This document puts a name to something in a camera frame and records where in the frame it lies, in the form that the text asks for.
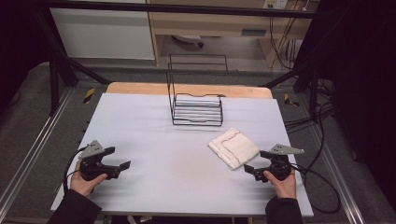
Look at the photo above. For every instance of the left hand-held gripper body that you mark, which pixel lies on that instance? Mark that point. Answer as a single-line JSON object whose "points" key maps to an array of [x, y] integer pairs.
{"points": [[91, 168]]}

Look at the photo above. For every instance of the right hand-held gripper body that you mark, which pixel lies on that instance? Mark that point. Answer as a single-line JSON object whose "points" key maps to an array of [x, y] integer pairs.
{"points": [[280, 166]]}

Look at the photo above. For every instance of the white towel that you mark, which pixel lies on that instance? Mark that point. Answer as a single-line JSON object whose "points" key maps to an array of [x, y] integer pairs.
{"points": [[234, 147]]}

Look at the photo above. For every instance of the person's left hand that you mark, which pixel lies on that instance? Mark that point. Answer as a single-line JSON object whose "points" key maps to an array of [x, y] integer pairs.
{"points": [[82, 186]]}

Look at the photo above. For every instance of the person's right hand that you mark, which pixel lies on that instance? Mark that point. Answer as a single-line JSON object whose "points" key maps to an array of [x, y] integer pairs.
{"points": [[285, 188]]}

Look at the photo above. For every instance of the white table mat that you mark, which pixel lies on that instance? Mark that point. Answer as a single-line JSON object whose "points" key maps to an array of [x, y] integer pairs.
{"points": [[155, 140]]}

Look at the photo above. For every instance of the black metal stand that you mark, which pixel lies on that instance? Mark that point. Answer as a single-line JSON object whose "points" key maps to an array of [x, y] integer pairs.
{"points": [[313, 90], [54, 87]]}

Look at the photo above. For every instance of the white cabinet panel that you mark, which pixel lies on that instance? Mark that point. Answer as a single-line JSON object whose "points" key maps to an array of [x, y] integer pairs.
{"points": [[102, 34]]}

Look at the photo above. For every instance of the grey chair base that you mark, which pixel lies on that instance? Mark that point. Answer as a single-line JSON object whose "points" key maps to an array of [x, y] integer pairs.
{"points": [[190, 39]]}

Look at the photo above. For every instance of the light wooden desk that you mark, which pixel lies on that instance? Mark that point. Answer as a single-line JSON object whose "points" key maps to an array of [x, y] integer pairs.
{"points": [[214, 26]]}

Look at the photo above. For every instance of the white power strip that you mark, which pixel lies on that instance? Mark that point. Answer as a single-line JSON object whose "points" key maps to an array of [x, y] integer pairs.
{"points": [[275, 3]]}

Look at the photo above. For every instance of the aluminium floor rail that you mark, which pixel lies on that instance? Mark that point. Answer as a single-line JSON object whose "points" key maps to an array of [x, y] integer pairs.
{"points": [[339, 174], [31, 155]]}

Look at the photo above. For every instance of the black metal frame bar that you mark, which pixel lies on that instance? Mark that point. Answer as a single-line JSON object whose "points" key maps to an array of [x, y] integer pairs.
{"points": [[186, 8]]}

